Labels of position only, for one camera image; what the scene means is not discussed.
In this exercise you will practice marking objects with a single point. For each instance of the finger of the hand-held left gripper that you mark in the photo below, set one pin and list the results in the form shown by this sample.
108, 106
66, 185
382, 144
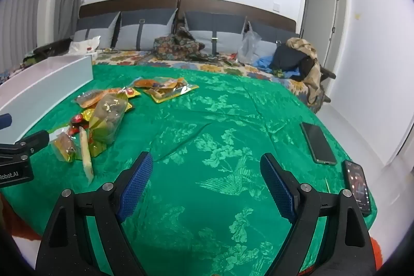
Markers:
32, 140
5, 120

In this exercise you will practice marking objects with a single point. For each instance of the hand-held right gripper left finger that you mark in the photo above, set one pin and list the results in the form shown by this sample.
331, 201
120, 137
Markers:
135, 187

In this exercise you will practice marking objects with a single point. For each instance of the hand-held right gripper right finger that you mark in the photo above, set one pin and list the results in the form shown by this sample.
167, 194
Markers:
278, 188

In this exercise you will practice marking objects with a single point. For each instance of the red snack packet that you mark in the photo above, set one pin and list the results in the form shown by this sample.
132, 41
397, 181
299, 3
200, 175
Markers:
76, 119

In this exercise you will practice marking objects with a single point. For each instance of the white rectangular box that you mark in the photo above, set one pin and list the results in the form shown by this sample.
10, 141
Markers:
48, 85

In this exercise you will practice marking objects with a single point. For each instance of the yellow-edged nut packet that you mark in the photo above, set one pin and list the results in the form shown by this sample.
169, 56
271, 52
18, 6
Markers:
168, 94

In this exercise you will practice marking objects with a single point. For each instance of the small clear brown snack packet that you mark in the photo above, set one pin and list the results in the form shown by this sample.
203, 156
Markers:
64, 146

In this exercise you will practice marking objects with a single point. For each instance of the orange cloth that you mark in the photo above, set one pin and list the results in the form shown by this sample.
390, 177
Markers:
16, 217
375, 251

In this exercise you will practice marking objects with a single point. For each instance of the yellow snack packet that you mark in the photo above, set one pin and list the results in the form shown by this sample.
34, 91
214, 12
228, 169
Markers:
97, 150

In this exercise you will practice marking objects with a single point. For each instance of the white sausage stick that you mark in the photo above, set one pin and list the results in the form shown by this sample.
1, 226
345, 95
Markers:
86, 162

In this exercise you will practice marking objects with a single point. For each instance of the black smartphone dark screen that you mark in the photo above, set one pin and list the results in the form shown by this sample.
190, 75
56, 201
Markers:
318, 143

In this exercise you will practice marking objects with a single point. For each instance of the clear bag of brown balls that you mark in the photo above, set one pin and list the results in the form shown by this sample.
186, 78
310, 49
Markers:
108, 114

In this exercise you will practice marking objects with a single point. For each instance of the black smartphone lit screen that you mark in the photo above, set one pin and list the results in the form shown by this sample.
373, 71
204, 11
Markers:
357, 187

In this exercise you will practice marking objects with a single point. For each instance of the green patterned bedspread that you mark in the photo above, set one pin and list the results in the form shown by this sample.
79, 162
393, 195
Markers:
210, 120

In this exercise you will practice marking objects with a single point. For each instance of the orange packet with red label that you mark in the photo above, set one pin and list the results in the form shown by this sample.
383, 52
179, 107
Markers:
116, 91

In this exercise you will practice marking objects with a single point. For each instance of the white plastic bag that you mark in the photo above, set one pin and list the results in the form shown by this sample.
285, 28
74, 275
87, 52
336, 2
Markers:
84, 44

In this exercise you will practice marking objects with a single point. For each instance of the grey curtain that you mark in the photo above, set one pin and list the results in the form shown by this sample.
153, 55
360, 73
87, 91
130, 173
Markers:
29, 4

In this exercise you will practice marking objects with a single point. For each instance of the black chair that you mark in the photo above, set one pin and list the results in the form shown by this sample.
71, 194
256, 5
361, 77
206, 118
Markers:
328, 74

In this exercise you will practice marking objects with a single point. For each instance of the blue cloth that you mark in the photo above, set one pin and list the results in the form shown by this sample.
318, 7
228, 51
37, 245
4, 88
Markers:
263, 64

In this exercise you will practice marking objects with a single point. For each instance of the black bag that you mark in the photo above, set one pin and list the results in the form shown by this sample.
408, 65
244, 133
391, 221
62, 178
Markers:
289, 59

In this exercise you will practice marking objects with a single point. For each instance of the clear plastic bag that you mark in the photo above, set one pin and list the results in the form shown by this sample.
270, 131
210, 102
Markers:
249, 46

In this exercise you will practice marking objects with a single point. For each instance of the pile of dark clothes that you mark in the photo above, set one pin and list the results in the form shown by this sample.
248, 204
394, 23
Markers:
307, 46

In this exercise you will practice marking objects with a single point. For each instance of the dark floral patterned cloth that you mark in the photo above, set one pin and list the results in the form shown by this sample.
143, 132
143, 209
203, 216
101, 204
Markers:
181, 44

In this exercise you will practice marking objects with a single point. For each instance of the white wall switch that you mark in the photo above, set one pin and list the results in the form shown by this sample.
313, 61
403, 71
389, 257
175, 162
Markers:
276, 6

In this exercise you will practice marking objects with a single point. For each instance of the white door frame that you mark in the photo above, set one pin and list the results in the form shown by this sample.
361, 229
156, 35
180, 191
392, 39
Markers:
344, 4

